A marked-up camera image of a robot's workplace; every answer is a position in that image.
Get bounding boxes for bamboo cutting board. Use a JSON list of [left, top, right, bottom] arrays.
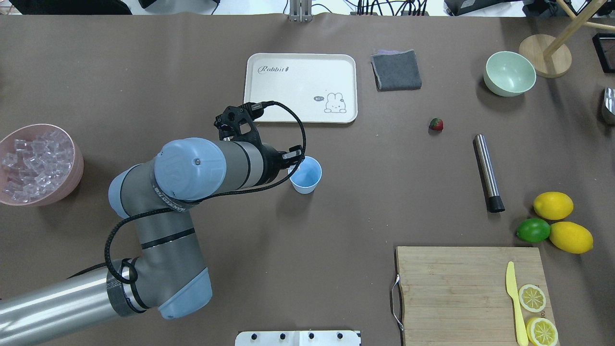
[[395, 246, 549, 346]]

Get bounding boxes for dark tray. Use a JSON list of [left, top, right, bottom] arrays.
[[592, 33, 615, 73]]

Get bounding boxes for wooden cup tree stand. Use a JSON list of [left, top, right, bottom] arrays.
[[519, 0, 615, 78]]

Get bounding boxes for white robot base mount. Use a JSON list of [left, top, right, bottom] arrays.
[[234, 329, 362, 346]]

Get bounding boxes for grey folded cloth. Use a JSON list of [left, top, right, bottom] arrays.
[[370, 49, 422, 91]]

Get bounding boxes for blue plastic cup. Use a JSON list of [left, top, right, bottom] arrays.
[[290, 156, 322, 195]]

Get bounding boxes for lemon slice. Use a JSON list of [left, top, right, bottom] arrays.
[[526, 317, 559, 346], [518, 284, 547, 313]]

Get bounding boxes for green bowl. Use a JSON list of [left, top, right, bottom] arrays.
[[483, 51, 537, 97]]

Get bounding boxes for green lime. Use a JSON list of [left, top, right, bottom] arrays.
[[516, 218, 551, 243]]

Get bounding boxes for lemon slice upper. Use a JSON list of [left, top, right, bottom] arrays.
[[518, 284, 547, 313]]

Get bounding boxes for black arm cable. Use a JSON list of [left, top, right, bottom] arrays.
[[104, 100, 307, 285]]

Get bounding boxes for red strawberry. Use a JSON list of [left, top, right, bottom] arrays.
[[429, 118, 444, 132]]

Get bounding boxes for cream rabbit tray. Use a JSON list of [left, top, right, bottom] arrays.
[[244, 53, 358, 124]]

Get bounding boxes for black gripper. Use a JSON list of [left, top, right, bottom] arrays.
[[269, 146, 305, 180]]

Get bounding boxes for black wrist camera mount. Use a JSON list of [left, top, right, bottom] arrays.
[[213, 102, 264, 147]]

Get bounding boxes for yellow lemon lower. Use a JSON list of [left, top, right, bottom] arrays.
[[549, 221, 594, 254]]

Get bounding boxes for pink bowl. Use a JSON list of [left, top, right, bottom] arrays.
[[0, 124, 85, 207]]

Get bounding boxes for yellow lemon upper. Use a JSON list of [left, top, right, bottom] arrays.
[[532, 191, 575, 220]]

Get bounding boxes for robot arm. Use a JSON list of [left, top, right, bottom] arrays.
[[1, 137, 305, 346]]

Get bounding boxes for steel ice scoop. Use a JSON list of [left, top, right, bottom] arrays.
[[601, 87, 615, 126]]

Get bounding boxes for yellow lemon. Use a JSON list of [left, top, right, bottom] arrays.
[[549, 221, 594, 254], [532, 191, 575, 220]]

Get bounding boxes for lemon slice lower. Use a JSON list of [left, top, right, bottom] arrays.
[[526, 317, 559, 346]]

